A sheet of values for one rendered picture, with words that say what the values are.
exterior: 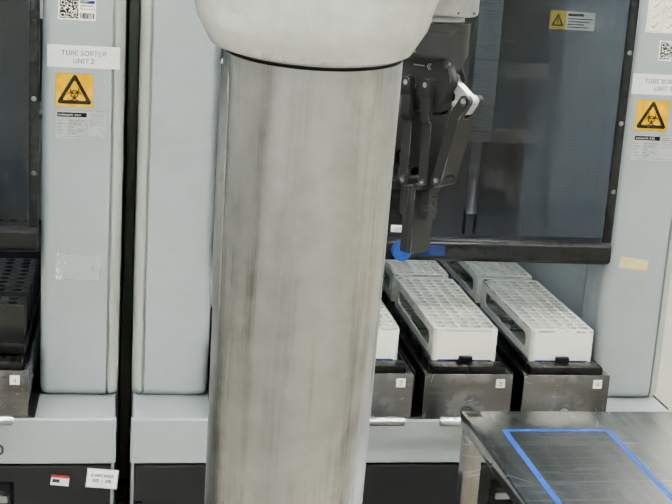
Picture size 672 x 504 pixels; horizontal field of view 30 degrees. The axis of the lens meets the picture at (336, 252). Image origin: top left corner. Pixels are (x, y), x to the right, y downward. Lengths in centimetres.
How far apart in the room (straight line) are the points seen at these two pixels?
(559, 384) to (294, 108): 131
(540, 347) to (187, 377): 54
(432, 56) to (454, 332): 74
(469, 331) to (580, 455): 37
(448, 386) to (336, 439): 115
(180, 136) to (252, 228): 114
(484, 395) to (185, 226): 51
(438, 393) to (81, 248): 57
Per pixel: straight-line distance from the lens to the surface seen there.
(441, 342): 190
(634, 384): 208
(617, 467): 158
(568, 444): 163
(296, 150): 67
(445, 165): 125
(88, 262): 186
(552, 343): 195
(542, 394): 193
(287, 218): 68
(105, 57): 181
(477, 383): 189
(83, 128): 182
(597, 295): 203
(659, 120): 198
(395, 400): 187
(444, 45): 124
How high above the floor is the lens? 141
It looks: 14 degrees down
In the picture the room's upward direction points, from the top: 4 degrees clockwise
